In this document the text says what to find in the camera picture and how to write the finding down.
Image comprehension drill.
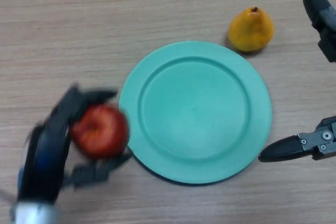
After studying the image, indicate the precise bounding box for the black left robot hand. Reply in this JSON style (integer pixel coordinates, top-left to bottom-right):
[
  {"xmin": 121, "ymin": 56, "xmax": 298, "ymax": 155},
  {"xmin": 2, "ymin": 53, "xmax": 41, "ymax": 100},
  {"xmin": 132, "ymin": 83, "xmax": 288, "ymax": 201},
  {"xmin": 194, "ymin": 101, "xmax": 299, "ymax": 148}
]
[{"xmin": 17, "ymin": 83, "xmax": 133, "ymax": 204}]

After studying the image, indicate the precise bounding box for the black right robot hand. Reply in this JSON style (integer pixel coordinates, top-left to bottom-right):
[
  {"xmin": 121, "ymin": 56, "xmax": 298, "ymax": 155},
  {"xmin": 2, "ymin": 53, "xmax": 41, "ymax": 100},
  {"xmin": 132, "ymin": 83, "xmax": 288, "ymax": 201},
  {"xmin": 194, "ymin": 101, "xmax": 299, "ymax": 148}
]
[{"xmin": 258, "ymin": 0, "xmax": 336, "ymax": 162}]

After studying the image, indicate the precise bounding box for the red apple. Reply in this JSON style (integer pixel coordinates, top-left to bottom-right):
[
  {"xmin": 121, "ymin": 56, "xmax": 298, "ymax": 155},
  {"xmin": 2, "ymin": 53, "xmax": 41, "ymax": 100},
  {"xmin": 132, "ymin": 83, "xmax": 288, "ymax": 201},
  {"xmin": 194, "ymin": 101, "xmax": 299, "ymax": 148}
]
[{"xmin": 70, "ymin": 104, "xmax": 131, "ymax": 159}]

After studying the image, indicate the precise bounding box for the green round plate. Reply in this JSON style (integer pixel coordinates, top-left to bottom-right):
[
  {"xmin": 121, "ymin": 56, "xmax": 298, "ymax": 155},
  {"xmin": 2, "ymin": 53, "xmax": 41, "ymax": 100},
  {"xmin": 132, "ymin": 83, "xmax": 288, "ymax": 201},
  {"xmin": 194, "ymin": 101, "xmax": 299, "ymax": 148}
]
[{"xmin": 118, "ymin": 40, "xmax": 272, "ymax": 185}]

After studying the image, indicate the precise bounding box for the yellow pear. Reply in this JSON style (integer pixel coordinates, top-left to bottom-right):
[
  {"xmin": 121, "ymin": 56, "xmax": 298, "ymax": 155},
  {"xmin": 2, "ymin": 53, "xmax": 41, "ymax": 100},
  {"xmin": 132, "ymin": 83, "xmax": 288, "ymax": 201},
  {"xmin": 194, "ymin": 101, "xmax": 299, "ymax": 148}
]
[{"xmin": 227, "ymin": 6, "xmax": 275, "ymax": 53}]

